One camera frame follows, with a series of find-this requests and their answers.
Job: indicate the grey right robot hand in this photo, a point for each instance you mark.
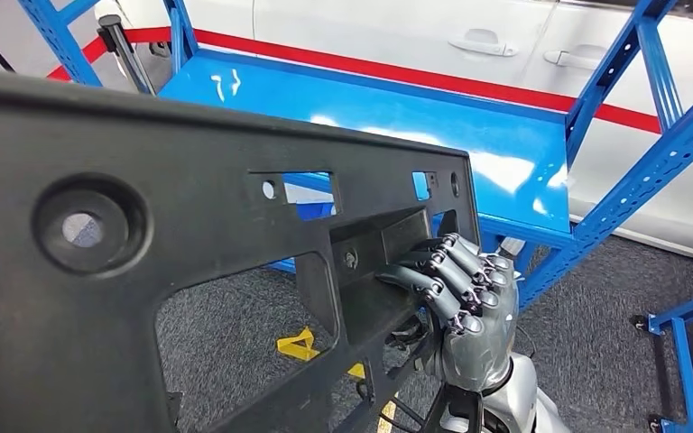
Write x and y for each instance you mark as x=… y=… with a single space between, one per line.
x=484 y=323

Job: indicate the black plastic plate part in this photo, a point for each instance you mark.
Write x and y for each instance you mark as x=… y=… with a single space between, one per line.
x=173 y=161

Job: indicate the blue metal shelf unit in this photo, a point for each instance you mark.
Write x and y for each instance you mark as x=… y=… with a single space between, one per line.
x=382 y=119

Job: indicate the yellow floor tape with curl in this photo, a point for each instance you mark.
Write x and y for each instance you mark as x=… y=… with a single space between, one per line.
x=298 y=348

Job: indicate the blue metal storage rack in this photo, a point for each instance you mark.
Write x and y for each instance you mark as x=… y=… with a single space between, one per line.
x=684 y=358

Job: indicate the red barrier belt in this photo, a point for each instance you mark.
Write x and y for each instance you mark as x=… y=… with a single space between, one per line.
x=80 y=57
x=382 y=69

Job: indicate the white car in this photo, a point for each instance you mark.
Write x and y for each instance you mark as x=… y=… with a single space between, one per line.
x=352 y=30

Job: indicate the black-topped stanchion post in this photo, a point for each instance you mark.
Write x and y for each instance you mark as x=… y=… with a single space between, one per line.
x=113 y=30

